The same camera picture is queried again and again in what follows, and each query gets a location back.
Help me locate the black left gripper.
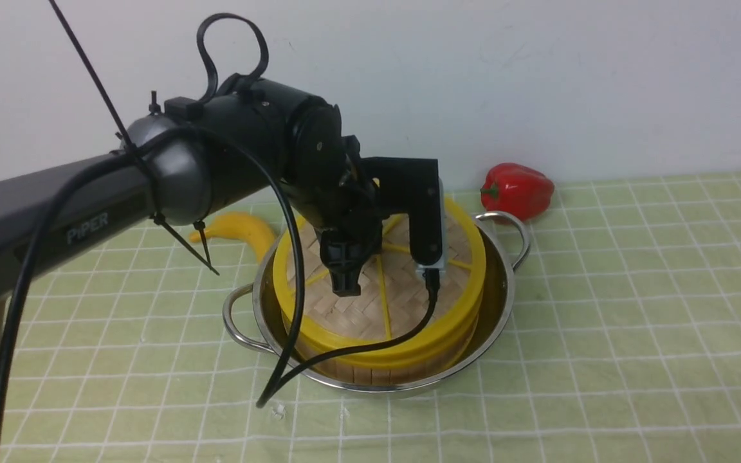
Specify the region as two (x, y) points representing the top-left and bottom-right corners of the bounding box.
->
(295, 135), (382, 297)

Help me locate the yellow-rimmed woven bamboo lid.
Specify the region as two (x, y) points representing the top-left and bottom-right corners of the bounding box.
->
(296, 197), (486, 369)

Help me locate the yellow-rimmed bamboo steamer basket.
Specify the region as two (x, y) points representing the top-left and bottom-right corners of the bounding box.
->
(312, 307), (479, 386)

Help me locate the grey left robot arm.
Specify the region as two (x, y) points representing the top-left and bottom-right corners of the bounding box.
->
(0, 77), (379, 342)

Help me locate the yellow banana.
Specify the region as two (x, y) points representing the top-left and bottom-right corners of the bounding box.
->
(204, 212), (277, 262)

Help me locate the red bell pepper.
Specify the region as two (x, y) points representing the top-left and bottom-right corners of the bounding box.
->
(480, 162), (555, 222)

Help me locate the green tablecloth with white grid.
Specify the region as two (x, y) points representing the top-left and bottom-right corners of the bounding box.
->
(1, 172), (741, 462)

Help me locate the stainless steel two-handled pot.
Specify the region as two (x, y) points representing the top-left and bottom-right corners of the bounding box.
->
(223, 212), (531, 397)

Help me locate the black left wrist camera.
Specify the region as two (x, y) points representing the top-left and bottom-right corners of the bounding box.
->
(361, 156), (448, 273)

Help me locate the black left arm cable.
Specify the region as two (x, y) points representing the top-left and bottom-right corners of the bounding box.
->
(0, 0), (442, 463)

